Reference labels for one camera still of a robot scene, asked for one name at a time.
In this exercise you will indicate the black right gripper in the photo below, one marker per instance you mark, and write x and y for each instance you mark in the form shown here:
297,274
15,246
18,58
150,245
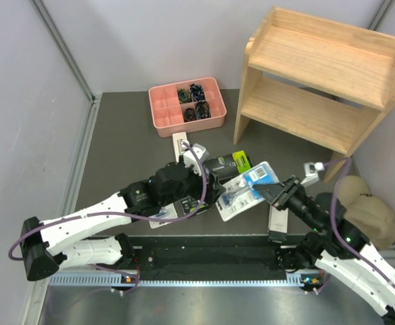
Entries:
285,191

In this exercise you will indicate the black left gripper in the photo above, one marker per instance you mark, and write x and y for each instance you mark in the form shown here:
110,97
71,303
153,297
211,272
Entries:
214,189

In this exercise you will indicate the white razor box dark end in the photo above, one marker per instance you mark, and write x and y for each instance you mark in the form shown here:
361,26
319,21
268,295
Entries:
278,221

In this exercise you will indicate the blue white razor blister pack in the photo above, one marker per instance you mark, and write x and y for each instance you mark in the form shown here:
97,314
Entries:
239,195

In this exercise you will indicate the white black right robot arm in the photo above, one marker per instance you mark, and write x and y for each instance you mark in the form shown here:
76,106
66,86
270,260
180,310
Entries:
336,245

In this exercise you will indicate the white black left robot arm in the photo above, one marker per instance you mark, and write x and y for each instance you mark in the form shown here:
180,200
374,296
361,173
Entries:
51,245

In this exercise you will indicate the light wooden two-tier shelf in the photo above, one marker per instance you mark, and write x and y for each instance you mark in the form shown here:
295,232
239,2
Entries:
324,81

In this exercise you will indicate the black green Gillette razor box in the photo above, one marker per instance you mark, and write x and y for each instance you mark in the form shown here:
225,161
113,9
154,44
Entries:
229,166

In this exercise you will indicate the black green face-print razor box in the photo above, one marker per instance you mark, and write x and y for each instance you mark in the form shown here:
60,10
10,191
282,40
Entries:
189,204

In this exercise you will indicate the white Harry's razor box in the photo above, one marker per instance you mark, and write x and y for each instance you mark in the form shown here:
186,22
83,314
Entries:
179,139

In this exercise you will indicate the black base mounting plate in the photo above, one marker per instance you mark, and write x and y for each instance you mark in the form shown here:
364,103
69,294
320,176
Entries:
159,256

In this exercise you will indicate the dark rolled tie in tray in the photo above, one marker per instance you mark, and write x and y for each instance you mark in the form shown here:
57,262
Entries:
202,109

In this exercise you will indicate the brown rolled tie in tray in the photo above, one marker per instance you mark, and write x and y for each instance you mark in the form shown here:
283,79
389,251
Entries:
189,114

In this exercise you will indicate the pink divided organizer tray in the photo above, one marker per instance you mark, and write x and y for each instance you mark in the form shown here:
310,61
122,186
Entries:
167,112

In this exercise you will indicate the green rolled tie in tray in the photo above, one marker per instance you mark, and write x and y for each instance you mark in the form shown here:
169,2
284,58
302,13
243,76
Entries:
184,96

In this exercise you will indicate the blue rolled tie in tray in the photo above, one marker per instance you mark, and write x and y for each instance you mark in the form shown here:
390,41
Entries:
197,92

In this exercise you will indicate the beige baseball cap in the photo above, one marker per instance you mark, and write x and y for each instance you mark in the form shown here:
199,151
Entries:
370,214

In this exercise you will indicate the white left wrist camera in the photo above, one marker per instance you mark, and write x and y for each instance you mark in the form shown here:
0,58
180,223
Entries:
194,156

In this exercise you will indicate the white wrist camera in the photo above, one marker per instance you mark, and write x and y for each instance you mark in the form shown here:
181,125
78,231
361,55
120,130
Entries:
312,170
194,156

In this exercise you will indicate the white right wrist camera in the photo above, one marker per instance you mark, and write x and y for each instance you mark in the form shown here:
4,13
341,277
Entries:
312,170

